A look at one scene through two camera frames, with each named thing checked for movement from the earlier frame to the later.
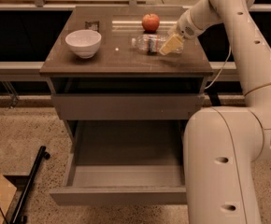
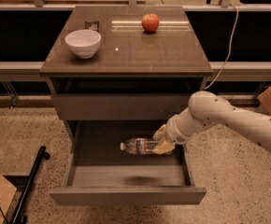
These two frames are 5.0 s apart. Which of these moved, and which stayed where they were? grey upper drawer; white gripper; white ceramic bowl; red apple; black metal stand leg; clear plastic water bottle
Moved: white gripper; clear plastic water bottle
Stayed: black metal stand leg; grey upper drawer; white ceramic bowl; red apple
